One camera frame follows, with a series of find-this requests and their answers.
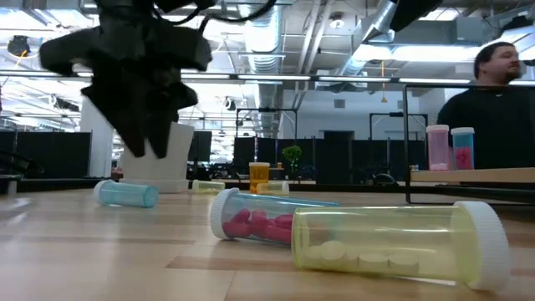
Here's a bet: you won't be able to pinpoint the long ceiling light strip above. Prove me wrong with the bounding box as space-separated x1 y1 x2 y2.
0 70 535 84

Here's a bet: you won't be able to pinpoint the large orange medicine bottle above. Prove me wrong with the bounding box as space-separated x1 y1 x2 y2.
248 161 271 195

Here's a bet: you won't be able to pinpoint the small green plant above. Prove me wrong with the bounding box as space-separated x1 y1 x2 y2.
282 145 303 172

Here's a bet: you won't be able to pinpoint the black partition wall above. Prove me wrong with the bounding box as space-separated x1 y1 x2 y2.
0 130 92 179
232 129 438 187

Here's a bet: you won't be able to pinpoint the wooden shelf black frame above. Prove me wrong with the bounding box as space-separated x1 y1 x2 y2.
402 83 535 207

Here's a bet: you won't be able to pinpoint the pink medicine bottle white cap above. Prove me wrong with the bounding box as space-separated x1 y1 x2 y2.
425 124 451 172

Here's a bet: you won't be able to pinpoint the black metal stand frame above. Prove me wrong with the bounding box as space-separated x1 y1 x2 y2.
235 107 298 141

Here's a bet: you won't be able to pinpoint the person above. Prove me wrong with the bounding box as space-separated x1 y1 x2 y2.
436 41 535 171

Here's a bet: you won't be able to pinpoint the small yellow medicine bottle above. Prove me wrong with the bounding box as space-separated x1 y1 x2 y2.
191 179 227 195
255 180 291 196

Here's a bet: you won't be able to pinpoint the blue bottle pink capsules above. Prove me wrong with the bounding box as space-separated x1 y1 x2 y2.
208 186 340 247
450 126 476 171

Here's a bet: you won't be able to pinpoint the black ceiling device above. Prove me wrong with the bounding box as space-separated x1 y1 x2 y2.
6 34 33 59

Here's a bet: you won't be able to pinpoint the white pot saucer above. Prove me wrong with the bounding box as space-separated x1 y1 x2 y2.
119 178 191 195

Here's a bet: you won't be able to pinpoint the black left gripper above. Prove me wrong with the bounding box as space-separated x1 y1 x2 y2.
38 15 214 160

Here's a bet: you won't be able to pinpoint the white building column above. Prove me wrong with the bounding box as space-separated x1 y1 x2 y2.
80 83 115 179

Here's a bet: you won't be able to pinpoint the blue medicine bottle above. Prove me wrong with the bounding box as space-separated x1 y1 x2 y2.
93 179 161 209

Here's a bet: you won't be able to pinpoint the silver ventilation duct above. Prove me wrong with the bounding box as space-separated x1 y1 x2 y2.
334 0 421 79
237 0 293 139

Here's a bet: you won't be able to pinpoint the yellow bottle white tablets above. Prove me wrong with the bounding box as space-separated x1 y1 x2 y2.
290 200 512 293

